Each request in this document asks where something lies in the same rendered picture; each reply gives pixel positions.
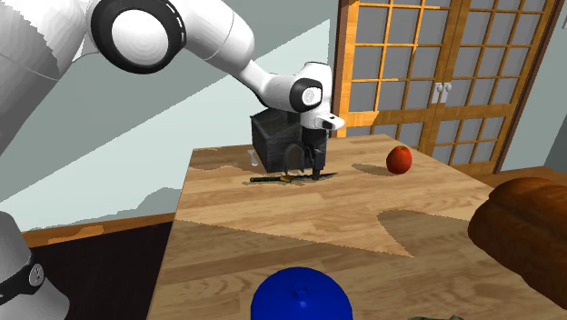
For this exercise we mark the brown bread loaf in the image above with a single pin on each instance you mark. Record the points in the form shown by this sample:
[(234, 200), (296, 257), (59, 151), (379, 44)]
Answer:
[(522, 230)]

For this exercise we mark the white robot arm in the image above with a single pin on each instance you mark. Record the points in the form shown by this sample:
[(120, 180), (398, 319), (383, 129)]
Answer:
[(208, 31)]

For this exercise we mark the wooden lattice double door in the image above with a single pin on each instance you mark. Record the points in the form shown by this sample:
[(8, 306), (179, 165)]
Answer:
[(398, 57)]

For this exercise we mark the dark grey house model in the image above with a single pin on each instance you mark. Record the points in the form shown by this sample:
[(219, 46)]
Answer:
[(272, 139)]

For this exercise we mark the red apple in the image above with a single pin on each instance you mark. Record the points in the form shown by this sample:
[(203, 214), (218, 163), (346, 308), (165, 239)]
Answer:
[(398, 160)]

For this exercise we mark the blue round lidded pot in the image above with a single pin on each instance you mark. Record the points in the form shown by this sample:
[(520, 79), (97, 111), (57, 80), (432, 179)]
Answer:
[(301, 294)]

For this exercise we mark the dark sword with gold guard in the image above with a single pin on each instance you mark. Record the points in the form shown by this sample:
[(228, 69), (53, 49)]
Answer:
[(270, 179)]

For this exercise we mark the small white utensil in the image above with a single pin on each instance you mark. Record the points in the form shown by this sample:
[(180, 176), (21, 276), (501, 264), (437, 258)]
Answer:
[(253, 158)]

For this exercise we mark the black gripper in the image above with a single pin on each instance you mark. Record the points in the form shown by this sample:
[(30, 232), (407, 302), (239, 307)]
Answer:
[(315, 138)]

